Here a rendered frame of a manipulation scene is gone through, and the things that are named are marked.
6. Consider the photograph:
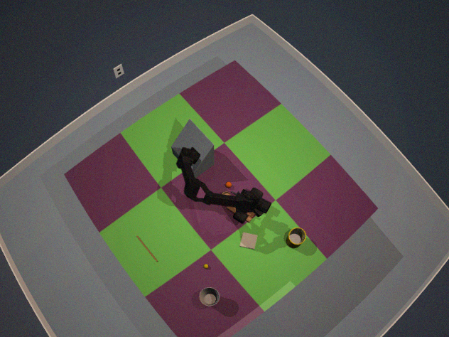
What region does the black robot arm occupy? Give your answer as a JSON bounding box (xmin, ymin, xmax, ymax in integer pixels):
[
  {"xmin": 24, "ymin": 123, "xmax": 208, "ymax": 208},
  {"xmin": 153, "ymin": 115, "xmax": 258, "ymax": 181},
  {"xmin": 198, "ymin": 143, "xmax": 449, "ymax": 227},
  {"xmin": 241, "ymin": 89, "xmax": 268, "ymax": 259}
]
[{"xmin": 176, "ymin": 147, "xmax": 271, "ymax": 217}]

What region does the yellow cup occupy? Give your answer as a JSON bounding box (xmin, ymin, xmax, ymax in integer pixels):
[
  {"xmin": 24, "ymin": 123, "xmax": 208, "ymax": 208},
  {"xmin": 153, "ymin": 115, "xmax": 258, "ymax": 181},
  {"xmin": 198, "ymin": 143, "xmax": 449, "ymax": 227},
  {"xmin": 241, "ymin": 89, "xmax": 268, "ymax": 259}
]
[{"xmin": 286, "ymin": 228, "xmax": 306, "ymax": 248}]

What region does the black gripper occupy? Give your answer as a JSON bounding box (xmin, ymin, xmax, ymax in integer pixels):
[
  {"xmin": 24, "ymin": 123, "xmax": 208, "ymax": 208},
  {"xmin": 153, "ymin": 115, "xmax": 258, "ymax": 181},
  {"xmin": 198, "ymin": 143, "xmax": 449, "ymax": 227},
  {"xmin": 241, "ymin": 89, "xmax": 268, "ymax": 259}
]
[{"xmin": 233, "ymin": 188, "xmax": 263, "ymax": 224}]

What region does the dark grey cup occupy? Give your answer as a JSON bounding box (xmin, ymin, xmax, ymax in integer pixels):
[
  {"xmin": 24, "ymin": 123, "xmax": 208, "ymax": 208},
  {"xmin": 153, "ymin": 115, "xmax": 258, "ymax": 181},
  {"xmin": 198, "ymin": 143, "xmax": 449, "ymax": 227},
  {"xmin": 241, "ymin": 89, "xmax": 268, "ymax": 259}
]
[{"xmin": 200, "ymin": 287, "xmax": 220, "ymax": 306}]

